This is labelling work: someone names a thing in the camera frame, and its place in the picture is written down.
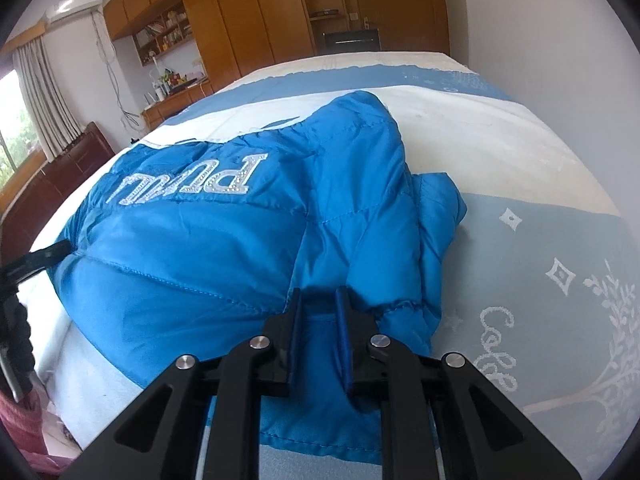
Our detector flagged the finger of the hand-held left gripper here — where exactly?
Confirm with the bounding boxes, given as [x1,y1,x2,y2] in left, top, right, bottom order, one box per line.
[0,240,72,283]

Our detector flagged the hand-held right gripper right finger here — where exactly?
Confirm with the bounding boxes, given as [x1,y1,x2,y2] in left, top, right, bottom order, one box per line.
[335,285,583,480]

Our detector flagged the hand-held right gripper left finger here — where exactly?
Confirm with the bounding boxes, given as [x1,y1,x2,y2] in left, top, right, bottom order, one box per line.
[60,287,306,480]

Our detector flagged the blue puffer jacket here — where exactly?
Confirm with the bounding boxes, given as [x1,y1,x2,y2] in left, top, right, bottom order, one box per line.
[52,90,468,466]

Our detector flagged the dark wooden headboard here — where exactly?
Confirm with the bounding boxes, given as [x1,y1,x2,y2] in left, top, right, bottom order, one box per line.
[0,121,116,256]

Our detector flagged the pink floral quilt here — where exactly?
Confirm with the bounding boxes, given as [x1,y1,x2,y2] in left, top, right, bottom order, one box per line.
[0,390,81,480]

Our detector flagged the window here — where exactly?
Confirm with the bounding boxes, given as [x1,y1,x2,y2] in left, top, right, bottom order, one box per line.
[0,72,48,196]

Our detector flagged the beige striped curtain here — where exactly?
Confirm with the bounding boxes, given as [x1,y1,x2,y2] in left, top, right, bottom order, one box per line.
[0,37,83,163]

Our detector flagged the wooden desk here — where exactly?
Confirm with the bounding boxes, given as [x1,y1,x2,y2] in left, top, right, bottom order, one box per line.
[142,77,216,128]

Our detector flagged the bed with blue white blanket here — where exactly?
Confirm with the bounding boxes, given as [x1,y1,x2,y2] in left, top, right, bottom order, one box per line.
[30,51,640,480]

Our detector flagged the bottles and clutter group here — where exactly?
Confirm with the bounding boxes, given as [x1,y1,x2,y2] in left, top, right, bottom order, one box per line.
[147,57,208,101]

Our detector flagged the white air conditioner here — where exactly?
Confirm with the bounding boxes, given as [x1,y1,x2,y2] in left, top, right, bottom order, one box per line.
[44,0,103,23]

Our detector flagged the wooden bookshelf niche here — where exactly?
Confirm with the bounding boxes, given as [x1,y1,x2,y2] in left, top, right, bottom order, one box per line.
[132,2,196,66]

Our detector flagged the black chair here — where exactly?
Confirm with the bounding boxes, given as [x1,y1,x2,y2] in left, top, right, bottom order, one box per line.
[322,27,381,54]

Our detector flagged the wooden wardrobe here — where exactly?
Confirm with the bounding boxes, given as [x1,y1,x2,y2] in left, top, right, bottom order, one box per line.
[102,0,321,96]

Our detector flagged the wooden door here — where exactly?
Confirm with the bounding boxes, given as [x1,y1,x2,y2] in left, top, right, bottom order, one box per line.
[350,0,451,56]

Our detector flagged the hanging wall cable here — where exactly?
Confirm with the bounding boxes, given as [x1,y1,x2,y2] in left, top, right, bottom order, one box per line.
[92,12,146,131]

